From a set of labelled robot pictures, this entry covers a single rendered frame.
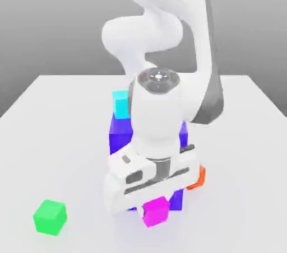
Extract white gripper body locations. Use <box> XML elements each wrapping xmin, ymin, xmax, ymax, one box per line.
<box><xmin>103</xmin><ymin>151</ymin><xmax>201</xmax><ymax>215</ymax></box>

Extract small magenta cube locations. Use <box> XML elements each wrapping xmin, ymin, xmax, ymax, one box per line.
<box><xmin>142</xmin><ymin>196</ymin><xmax>170</xmax><ymax>228</ymax></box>

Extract small orange cube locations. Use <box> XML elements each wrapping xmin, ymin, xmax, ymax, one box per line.
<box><xmin>185</xmin><ymin>165</ymin><xmax>206</xmax><ymax>190</ymax></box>

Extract small cyan cube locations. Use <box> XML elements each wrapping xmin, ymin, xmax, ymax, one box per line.
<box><xmin>112</xmin><ymin>91</ymin><xmax>131</xmax><ymax>120</ymax></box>

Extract small green cube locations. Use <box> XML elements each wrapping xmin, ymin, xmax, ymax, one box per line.
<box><xmin>33</xmin><ymin>199</ymin><xmax>68</xmax><ymax>236</ymax></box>

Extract large blue box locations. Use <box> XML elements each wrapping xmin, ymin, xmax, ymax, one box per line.
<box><xmin>109</xmin><ymin>113</ymin><xmax>188</xmax><ymax>212</ymax></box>

